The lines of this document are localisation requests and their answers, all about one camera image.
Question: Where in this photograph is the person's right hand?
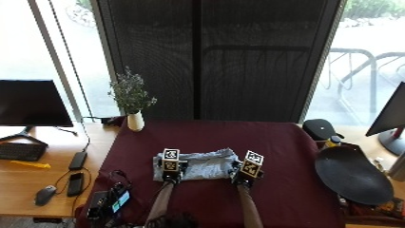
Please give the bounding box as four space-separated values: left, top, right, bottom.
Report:
227 160 266 186

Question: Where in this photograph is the person's left hand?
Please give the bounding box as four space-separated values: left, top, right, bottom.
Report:
161 160 190 184

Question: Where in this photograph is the light grey cloth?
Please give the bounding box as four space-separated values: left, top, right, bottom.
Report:
151 147 241 182

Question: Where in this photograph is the right glove marker cube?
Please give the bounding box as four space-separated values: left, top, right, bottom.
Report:
239 150 266 179

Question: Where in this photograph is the glove marker cube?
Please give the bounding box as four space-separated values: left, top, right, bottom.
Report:
161 147 181 173
239 150 266 179

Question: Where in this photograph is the left glove marker cube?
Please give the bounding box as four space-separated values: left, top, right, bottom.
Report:
161 147 181 173

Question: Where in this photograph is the dark red tablecloth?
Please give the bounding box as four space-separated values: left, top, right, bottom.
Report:
74 119 346 228

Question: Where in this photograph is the black device with lit screen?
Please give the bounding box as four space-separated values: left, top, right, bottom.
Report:
86 183 133 222

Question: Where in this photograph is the white vase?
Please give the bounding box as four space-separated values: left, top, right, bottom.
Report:
126 110 145 133

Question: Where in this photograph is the black power adapter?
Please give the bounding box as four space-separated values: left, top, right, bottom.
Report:
66 151 89 171

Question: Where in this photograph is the black smartphone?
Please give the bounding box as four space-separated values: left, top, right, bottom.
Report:
65 172 85 198

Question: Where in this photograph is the black round chair seat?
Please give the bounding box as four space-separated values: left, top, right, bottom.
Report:
314 142 394 206

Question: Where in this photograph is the bunch of small flowers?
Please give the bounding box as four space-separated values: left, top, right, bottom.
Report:
106 66 158 115

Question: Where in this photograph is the grey computer mouse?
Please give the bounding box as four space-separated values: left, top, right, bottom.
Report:
34 184 58 207

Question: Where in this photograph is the yellow flat object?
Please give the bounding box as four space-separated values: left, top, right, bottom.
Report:
9 160 51 170

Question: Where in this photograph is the black keyboard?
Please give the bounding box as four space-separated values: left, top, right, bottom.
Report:
0 142 47 162

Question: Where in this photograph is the dark mesh roller blind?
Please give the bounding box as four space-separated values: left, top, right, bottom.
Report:
89 0 347 124

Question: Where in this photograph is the black monitor with round stand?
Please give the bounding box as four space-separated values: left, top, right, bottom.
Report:
365 81 405 157

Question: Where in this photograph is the black computer monitor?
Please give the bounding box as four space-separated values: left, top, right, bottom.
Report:
0 79 74 143

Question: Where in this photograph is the metal bicycle rack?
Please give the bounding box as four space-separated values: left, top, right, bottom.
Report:
321 47 405 118

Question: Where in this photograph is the black cable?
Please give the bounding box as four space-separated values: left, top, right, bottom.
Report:
53 166 93 219

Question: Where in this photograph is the bead pull chain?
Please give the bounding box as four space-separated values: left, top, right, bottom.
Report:
46 0 94 119

